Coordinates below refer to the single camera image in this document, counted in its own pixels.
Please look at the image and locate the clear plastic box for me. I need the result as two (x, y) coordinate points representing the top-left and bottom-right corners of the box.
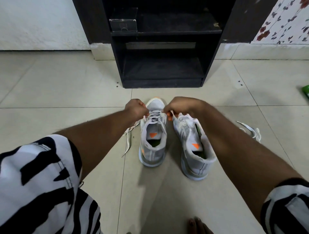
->
(109, 7), (138, 32)

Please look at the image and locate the person's right foot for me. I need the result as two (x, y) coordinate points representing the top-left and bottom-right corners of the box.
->
(188, 216), (214, 234)

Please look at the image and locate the person's left hand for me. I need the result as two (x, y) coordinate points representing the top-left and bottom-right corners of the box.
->
(124, 98), (150, 122)

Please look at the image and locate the zebra striped garment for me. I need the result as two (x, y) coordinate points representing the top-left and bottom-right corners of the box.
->
(0, 134), (309, 234)

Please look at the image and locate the dark brown wooden cabinet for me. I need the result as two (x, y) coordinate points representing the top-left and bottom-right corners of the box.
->
(72, 0), (278, 44)

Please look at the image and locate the person's right hand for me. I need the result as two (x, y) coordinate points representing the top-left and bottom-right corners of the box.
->
(163, 96), (207, 121)

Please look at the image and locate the grey sneaker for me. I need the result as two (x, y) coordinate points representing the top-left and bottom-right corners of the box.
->
(139, 97), (167, 167)
(173, 112), (218, 181)

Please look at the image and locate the white floral patterned sheet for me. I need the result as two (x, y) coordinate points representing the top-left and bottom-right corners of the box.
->
(250, 0), (309, 45)

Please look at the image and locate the person's right forearm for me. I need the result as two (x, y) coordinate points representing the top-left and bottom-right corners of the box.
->
(197, 103), (304, 223)

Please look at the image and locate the black open shelf box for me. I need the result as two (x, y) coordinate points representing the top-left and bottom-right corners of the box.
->
(102, 0), (236, 89)

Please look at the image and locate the person's left forearm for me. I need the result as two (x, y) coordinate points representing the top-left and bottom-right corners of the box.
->
(54, 108), (138, 181)

